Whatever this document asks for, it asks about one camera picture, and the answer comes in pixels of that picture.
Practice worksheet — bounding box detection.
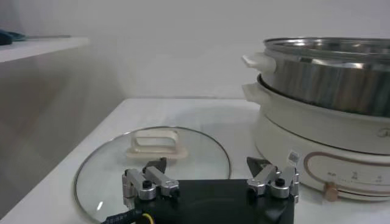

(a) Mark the round glass pot lid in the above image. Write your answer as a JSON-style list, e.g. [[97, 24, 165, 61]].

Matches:
[[73, 125, 232, 223]]

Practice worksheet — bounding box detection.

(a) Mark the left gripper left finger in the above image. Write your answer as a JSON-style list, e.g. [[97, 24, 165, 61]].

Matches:
[[121, 157, 180, 211]]

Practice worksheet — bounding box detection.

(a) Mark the blue computer mouse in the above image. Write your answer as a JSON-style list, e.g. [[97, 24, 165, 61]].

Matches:
[[0, 29, 27, 46]]

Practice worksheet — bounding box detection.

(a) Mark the small white side table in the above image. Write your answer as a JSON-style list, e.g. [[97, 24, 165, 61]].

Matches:
[[0, 35, 90, 64]]

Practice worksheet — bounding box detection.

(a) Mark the cream electric cooker base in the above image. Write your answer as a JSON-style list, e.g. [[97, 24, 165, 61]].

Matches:
[[241, 74, 390, 202]]

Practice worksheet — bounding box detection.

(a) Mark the perforated steel steamer basket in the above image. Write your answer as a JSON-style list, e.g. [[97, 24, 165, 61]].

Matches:
[[241, 37, 390, 119]]

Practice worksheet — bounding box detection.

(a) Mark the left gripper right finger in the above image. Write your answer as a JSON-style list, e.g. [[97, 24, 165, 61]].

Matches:
[[246, 156, 301, 203]]

